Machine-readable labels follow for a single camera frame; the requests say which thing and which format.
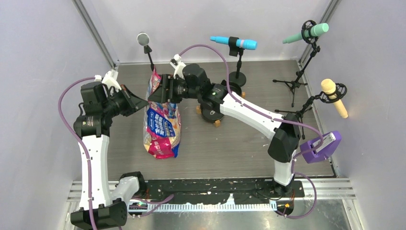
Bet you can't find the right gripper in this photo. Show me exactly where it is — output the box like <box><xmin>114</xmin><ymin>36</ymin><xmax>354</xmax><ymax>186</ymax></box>
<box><xmin>148</xmin><ymin>74</ymin><xmax>200</xmax><ymax>105</ymax></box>

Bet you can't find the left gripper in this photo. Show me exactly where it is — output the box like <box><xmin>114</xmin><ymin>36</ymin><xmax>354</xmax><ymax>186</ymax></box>
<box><xmin>102</xmin><ymin>84</ymin><xmax>148</xmax><ymax>117</ymax></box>

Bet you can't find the colourful pet food bag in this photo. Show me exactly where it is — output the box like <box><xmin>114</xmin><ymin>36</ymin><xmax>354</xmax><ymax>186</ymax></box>
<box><xmin>143</xmin><ymin>67</ymin><xmax>182</xmax><ymax>160</ymax></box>

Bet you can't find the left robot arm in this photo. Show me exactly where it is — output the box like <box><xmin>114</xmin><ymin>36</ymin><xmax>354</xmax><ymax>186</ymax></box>
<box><xmin>70</xmin><ymin>81</ymin><xmax>147</xmax><ymax>230</ymax></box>

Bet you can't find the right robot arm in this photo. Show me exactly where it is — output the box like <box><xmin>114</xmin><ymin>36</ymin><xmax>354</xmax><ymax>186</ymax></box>
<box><xmin>148</xmin><ymin>64</ymin><xmax>300</xmax><ymax>197</ymax></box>

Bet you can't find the near black pet bowl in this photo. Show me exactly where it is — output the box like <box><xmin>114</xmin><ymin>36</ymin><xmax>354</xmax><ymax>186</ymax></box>
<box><xmin>196</xmin><ymin>105</ymin><xmax>224</xmax><ymax>127</ymax></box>

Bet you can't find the black pet bowl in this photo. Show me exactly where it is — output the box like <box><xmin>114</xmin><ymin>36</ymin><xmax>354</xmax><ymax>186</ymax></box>
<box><xmin>221</xmin><ymin>80</ymin><xmax>244</xmax><ymax>98</ymax></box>
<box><xmin>196</xmin><ymin>105</ymin><xmax>224</xmax><ymax>127</ymax></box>

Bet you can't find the far black pet bowl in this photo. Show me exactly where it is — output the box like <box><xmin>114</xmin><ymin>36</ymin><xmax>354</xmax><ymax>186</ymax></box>
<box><xmin>221</xmin><ymin>80</ymin><xmax>244</xmax><ymax>98</ymax></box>

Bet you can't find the round silver microphone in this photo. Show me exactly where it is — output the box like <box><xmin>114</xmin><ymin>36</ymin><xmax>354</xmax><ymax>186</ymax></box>
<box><xmin>136</xmin><ymin>32</ymin><xmax>150</xmax><ymax>46</ymax></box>

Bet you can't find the green microphone tripod stand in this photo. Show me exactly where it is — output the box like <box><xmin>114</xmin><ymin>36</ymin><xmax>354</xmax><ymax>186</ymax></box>
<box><xmin>272</xmin><ymin>20</ymin><xmax>321</xmax><ymax>108</ymax></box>

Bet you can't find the yellow microphone tripod stand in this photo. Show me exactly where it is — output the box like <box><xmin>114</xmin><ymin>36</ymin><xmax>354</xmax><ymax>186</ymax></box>
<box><xmin>274</xmin><ymin>91</ymin><xmax>330</xmax><ymax>123</ymax></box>

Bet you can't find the green microphone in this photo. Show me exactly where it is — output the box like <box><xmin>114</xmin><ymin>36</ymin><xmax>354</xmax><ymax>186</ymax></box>
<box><xmin>282</xmin><ymin>23</ymin><xmax>329</xmax><ymax>44</ymax></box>

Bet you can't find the yellow microphone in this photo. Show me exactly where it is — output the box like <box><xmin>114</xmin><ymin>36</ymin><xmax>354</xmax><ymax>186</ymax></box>
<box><xmin>321</xmin><ymin>79</ymin><xmax>349</xmax><ymax>119</ymax></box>

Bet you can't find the purple metronome box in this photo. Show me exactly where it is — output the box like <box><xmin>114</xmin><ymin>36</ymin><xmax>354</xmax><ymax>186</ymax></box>
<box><xmin>300</xmin><ymin>131</ymin><xmax>342</xmax><ymax>164</ymax></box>

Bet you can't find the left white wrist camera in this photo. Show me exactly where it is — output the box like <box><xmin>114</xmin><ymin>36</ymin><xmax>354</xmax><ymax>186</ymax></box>
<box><xmin>94</xmin><ymin>69</ymin><xmax>122</xmax><ymax>92</ymax></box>

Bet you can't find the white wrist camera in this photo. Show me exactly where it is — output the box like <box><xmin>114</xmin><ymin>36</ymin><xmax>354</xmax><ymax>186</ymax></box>
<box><xmin>94</xmin><ymin>69</ymin><xmax>122</xmax><ymax>92</ymax></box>
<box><xmin>169</xmin><ymin>54</ymin><xmax>186</xmax><ymax>79</ymax></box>

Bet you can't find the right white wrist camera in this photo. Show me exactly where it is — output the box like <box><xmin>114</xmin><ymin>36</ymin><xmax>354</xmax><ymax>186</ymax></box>
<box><xmin>169</xmin><ymin>54</ymin><xmax>186</xmax><ymax>79</ymax></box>

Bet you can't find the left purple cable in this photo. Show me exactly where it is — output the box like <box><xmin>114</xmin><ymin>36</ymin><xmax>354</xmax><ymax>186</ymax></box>
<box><xmin>58</xmin><ymin>76</ymin><xmax>174</xmax><ymax>230</ymax></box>

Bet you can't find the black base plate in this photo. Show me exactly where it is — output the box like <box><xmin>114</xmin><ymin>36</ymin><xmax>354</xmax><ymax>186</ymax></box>
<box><xmin>136</xmin><ymin>178</ymin><xmax>305</xmax><ymax>205</ymax></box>

